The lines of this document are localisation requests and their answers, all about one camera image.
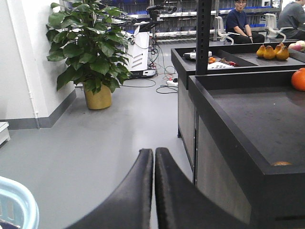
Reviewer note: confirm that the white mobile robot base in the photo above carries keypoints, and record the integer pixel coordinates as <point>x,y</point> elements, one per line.
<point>138,43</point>

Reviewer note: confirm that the white power strip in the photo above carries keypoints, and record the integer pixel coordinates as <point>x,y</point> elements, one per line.
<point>171,83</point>

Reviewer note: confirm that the yellow pear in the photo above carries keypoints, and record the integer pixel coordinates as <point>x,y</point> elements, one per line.
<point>260,51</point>
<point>269,53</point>
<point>283,54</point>

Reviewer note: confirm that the black wooden produce stand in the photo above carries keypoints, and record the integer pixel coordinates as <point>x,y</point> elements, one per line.
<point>250,157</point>

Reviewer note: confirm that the red apple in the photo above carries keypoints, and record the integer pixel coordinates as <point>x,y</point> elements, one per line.
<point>298,46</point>

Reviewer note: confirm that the green potted plant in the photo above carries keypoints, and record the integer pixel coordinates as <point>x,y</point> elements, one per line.
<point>92,45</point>

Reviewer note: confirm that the orange fruit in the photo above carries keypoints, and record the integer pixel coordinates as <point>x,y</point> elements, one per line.
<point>298,79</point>

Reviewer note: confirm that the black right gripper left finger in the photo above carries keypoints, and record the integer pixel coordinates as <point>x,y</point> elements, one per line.
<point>129,205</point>

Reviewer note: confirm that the yellow plant pot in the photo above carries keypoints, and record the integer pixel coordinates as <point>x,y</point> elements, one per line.
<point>99,100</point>

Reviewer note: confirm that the light blue plastic basket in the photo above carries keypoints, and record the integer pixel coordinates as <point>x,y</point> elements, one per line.
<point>18,207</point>

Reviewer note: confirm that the person in grey shirt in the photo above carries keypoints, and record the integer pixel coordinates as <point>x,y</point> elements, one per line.
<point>292,18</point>

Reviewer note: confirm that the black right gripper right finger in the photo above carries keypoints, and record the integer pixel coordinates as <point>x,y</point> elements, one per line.
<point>180,205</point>

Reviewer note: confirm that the person in navy shirt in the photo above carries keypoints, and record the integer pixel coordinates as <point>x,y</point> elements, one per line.
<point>237,24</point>

